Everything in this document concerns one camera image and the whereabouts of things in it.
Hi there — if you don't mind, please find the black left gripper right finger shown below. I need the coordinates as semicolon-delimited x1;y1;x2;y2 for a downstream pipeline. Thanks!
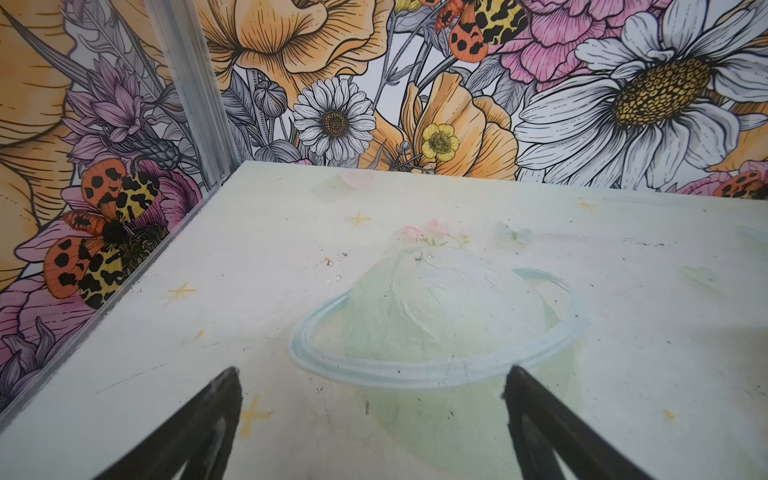
503;365;651;480

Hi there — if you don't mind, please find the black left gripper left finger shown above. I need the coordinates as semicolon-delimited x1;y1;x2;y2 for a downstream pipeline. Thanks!
97;366;243;479

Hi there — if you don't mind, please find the aluminium corner post left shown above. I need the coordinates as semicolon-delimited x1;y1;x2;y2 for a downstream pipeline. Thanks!
146;1;241;187

